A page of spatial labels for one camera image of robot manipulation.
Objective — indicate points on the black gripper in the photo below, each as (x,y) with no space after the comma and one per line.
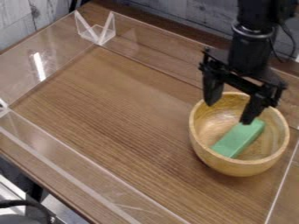
(242,67)

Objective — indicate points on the green rectangular block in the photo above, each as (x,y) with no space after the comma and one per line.
(239,137)

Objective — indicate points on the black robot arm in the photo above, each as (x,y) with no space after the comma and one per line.
(259,12)

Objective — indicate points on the brown wooden bowl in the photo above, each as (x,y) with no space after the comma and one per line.
(211,122)

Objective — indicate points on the clear acrylic corner bracket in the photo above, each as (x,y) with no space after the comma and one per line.
(99,34)

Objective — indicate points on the clear acrylic tray wall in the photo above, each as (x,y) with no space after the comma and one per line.
(103,198)

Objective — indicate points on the black metal table frame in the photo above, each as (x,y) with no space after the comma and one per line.
(22,198)

